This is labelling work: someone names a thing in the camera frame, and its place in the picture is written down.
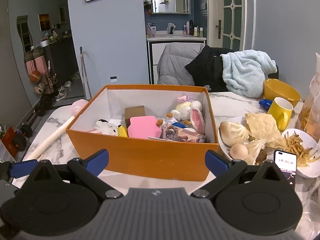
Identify white plastic bag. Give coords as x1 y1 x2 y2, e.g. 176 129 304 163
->
309 52 320 93

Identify pile of fries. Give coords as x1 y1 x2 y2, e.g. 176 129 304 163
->
284 131 319 167

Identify black cabinet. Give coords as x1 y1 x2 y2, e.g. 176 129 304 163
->
40 39 83 98

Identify orange cardboard box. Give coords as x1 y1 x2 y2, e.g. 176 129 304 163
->
65 84 219 182

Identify brown food piece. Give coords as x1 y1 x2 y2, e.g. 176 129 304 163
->
255 150 268 166

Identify pink wallet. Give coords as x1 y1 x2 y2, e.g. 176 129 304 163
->
127 116 163 139

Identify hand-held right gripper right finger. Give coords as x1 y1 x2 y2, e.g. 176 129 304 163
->
190 149 288 200

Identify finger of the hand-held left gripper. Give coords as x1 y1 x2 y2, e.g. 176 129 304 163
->
0 159 38 180
0 181 19 205

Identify red box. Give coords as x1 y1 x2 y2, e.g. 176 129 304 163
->
0 126 17 160

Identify clear snack bag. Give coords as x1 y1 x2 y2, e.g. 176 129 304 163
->
296 92 320 142

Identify black jacket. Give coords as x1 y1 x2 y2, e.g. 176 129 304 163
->
184 44 279 92

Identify white plate with food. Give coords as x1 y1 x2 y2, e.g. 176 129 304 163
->
281 128 320 178

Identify small blue item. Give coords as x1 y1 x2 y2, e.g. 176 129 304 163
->
259 99 273 110

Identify black dumbbell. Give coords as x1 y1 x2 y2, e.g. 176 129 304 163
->
34 96 54 117
14 122 33 153

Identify small orange wall picture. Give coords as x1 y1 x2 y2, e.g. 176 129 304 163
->
38 14 51 32

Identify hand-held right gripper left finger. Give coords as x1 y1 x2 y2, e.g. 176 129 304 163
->
25 149 125 199

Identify row of toiletry bottles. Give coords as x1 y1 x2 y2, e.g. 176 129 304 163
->
184 19 204 37

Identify pink massage hammer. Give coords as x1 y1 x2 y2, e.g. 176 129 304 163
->
25 99 89 161

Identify white vanity cabinet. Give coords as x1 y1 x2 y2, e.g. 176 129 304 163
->
146 35 207 84

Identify yellow mug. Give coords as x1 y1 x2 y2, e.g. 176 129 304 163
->
266 97 293 132

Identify yellow bowl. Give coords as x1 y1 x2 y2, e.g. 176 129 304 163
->
263 78 301 108

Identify patterned ball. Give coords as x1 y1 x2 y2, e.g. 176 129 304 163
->
34 82 46 95

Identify grey metal pole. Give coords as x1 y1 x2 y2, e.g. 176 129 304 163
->
79 46 92 100

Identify pink bag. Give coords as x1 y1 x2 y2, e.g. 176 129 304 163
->
25 56 48 77

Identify white dog plush black ears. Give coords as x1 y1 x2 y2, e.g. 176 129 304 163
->
87 119 119 137

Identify white glass panel door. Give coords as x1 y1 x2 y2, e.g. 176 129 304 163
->
207 0 255 52

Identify grey quilted jacket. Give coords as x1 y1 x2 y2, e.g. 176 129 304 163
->
157 42 206 85

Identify orange basketball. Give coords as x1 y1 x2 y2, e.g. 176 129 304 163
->
29 70 42 83

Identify gold gift box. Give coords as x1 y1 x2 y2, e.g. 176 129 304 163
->
124 106 147 128

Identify light blue fleece towel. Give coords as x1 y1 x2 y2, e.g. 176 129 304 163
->
220 50 277 98

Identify black smartphone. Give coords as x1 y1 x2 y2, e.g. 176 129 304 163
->
273 149 298 190

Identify brown egg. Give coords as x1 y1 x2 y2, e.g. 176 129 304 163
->
229 144 249 160

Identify dark printed card box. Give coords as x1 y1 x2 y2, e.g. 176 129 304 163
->
148 124 207 143

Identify white black sneakers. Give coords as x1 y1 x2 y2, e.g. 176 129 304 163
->
55 86 68 102

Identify brown bear plush keychain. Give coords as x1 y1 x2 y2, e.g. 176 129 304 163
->
156 112 198 133

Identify crocheted rabbit doll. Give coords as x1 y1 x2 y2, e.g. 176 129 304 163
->
175 94 206 133

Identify wavy wall mirror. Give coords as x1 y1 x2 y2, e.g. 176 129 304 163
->
16 15 34 55

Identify flatbread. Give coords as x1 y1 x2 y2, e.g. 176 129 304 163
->
244 113 287 148

